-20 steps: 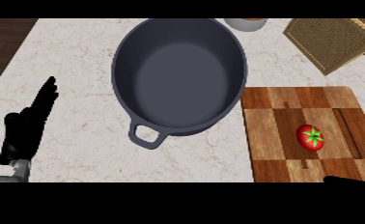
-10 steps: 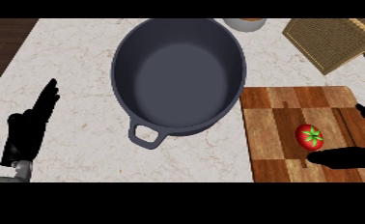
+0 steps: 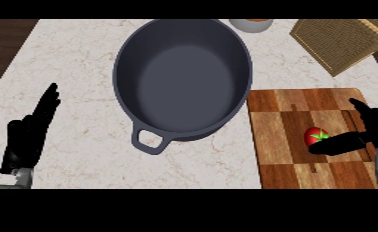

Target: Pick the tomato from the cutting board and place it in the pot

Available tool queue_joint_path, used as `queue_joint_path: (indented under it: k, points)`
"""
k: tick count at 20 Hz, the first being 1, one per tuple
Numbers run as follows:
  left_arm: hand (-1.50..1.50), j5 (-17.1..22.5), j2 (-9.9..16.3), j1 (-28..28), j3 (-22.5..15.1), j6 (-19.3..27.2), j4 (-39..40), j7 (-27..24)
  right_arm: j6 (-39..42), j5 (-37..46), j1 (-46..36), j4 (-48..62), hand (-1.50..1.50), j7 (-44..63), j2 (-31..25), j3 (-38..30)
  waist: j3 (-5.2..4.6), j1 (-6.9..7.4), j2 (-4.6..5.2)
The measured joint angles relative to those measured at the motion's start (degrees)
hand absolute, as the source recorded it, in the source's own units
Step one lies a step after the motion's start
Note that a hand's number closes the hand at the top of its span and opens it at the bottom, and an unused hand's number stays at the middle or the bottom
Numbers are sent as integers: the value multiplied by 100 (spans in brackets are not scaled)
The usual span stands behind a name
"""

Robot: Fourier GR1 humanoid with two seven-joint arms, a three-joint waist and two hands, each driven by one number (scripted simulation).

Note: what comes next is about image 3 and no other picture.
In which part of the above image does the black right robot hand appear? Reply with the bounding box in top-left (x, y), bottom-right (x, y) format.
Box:
top-left (307, 97), bottom-right (378, 157)

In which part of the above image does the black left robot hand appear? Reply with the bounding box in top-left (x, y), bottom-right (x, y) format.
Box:
top-left (0, 82), bottom-right (62, 175)

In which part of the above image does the red tomato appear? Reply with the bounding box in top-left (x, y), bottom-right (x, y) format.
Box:
top-left (302, 126), bottom-right (330, 148)

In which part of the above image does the wooden cutting board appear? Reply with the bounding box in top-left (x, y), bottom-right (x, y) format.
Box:
top-left (245, 87), bottom-right (378, 190)

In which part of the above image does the dark grey oval pot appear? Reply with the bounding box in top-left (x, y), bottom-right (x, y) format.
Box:
top-left (112, 19), bottom-right (254, 156)

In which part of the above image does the woven wicker basket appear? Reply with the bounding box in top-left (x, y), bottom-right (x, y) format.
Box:
top-left (288, 19), bottom-right (378, 78)

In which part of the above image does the grey bowl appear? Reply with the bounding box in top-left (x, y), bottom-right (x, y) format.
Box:
top-left (227, 19), bottom-right (274, 34)

